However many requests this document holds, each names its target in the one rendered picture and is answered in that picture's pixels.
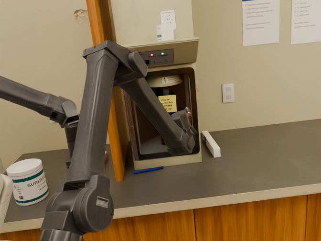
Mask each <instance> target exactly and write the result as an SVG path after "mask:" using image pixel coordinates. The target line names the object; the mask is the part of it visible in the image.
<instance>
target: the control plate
mask: <svg viewBox="0 0 321 241"><path fill-rule="evenodd" d="M138 53H139V55H140V56H141V58H142V59H143V61H144V62H145V60H149V61H150V64H146V65H147V66H154V65H163V64H171V63H173V61H174V48H173V49H164V50H156V51H146V52H138ZM161 53H164V54H163V55H162V54H161ZM151 54H153V56H151ZM165 59H167V61H166V60H165ZM154 60H155V62H153V61H154ZM159 60H161V61H159ZM145 63H146V62H145Z"/></svg>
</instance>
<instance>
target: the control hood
mask: <svg viewBox="0 0 321 241"><path fill-rule="evenodd" d="M198 44H199V38H198V37H190V38H181V39H174V40H167V41H154V42H145V43H137V44H124V45H121V46H123V47H125V48H128V49H129V50H131V51H132V52H135V51H136V52H146V51H156V50H164V49H173V48H174V61H173V63H171V64H163V65H154V66H166V65H175V64H184V63H192V62H196V59H197V52H198ZM154 66H147V67H154Z"/></svg>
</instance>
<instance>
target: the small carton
mask: <svg viewBox="0 0 321 241"><path fill-rule="evenodd" d="M156 29H157V38H158V41H167V40H174V35H173V24H172V23H169V24H160V25H156Z"/></svg>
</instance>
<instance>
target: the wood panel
mask: <svg viewBox="0 0 321 241"><path fill-rule="evenodd" d="M86 5H87V11H88V17H89V22H90V28H91V34H92V40H93V46H97V44H100V43H102V42H104V41H106V40H110V41H112V42H114V39H113V33H112V26H111V19H110V13H109V6H108V0H86ZM108 136H109V142H110V148H111V154H112V160H113V166H114V171H115V177H116V182H118V181H123V176H124V169H125V162H126V156H127V149H128V134H127V128H126V121H125V114H124V108H123V101H122V95H121V88H120V87H119V85H118V86H115V87H113V90H112V98H111V106H110V114H109V122H108Z"/></svg>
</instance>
